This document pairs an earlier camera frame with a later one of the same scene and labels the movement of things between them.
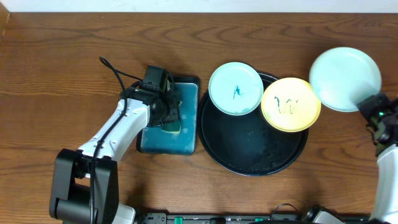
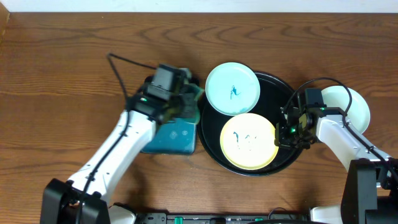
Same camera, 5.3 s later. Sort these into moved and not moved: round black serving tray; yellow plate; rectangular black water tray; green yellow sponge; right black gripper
Moved: right black gripper; green yellow sponge; yellow plate
Not moved: rectangular black water tray; round black serving tray
